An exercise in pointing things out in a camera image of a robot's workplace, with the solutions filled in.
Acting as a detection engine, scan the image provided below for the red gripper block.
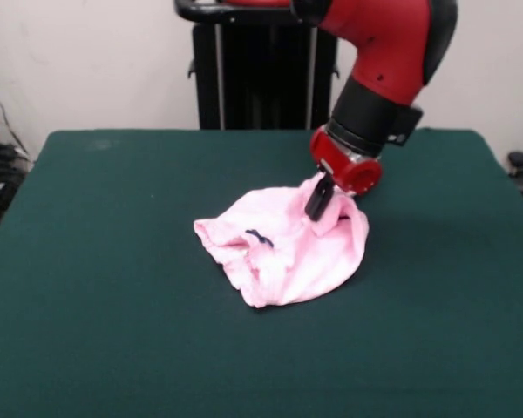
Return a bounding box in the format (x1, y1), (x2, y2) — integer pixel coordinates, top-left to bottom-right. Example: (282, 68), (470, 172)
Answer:
(304, 125), (383, 222)

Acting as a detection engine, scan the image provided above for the pink garment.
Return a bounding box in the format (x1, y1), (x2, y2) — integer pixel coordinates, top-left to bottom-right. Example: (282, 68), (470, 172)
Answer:
(194, 173), (370, 310)

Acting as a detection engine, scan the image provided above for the dark green table cloth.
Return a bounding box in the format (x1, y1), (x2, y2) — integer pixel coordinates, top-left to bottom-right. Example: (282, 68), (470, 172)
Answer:
(0, 128), (523, 418)

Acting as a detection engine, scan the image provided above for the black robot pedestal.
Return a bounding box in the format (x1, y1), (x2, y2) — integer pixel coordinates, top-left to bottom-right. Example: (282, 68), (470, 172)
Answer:
(173, 0), (342, 131)

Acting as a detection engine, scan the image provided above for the black cable bundle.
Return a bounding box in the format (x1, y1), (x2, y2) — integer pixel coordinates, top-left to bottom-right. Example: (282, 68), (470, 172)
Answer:
(0, 141), (32, 178)

